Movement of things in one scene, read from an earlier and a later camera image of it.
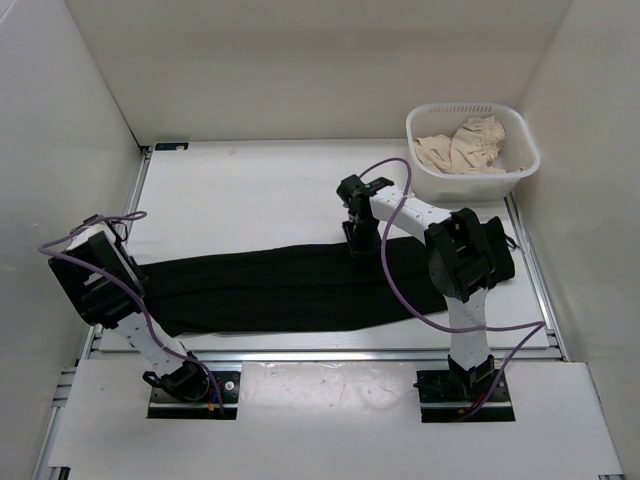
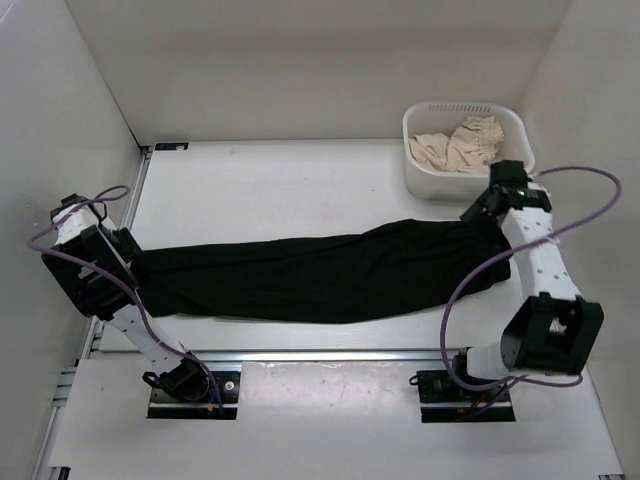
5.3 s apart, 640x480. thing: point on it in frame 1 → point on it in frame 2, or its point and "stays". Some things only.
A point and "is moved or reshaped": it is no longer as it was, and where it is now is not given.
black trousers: x=245 y=291 is moved or reshaped
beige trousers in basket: x=472 y=147 stays
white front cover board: x=335 y=416 stays
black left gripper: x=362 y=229 → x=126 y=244
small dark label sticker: x=171 y=146 stays
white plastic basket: x=468 y=151 stays
